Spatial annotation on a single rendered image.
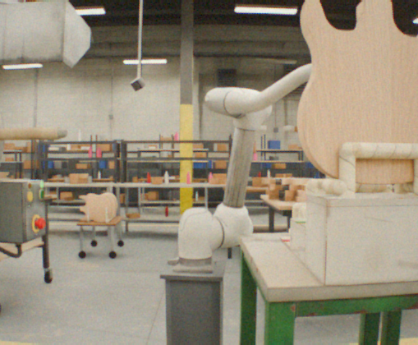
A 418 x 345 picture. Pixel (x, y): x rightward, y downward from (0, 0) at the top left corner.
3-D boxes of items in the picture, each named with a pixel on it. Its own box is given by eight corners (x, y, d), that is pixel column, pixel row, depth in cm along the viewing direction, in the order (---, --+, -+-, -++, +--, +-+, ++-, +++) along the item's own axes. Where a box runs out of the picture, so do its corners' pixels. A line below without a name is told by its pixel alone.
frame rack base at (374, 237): (324, 287, 65) (328, 199, 65) (303, 265, 81) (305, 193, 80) (447, 278, 66) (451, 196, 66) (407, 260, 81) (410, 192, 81)
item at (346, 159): (342, 198, 67) (342, 149, 67) (336, 196, 70) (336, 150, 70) (357, 197, 67) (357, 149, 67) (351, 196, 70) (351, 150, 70)
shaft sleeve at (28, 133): (-5, 143, 85) (-10, 132, 83) (0, 135, 88) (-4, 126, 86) (58, 141, 86) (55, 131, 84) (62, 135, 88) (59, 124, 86)
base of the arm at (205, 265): (172, 260, 173) (172, 250, 172) (216, 262, 170) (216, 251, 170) (163, 271, 154) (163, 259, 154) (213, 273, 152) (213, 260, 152)
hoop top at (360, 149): (342, 158, 67) (342, 142, 67) (336, 158, 70) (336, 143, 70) (434, 158, 67) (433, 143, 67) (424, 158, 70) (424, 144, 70)
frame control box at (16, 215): (-50, 262, 99) (-53, 181, 99) (-12, 248, 121) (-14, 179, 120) (19, 266, 100) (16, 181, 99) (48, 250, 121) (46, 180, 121)
